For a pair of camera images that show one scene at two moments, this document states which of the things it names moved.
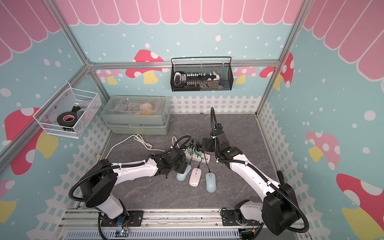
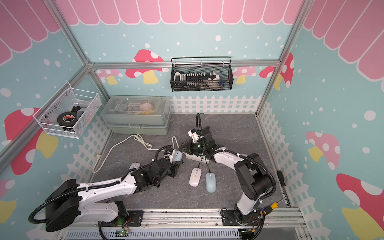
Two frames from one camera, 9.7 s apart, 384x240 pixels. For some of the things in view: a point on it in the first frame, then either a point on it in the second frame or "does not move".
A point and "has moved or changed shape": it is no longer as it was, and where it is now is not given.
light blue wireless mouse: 182,177 has moved or changed shape
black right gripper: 209,141 to 189,149
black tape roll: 67,119 does not move
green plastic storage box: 136,114 does not move
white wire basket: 67,112 does not move
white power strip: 204,158 does not move
